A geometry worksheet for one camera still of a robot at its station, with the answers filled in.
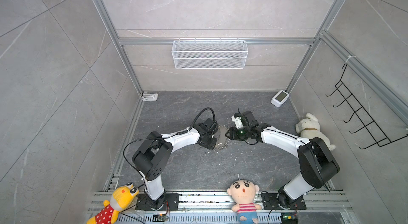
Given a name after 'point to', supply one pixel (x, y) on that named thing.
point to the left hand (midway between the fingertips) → (214, 142)
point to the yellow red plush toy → (121, 198)
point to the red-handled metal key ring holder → (222, 141)
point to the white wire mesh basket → (209, 54)
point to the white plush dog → (308, 128)
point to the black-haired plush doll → (243, 192)
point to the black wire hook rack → (381, 138)
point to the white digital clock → (279, 98)
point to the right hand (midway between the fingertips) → (229, 135)
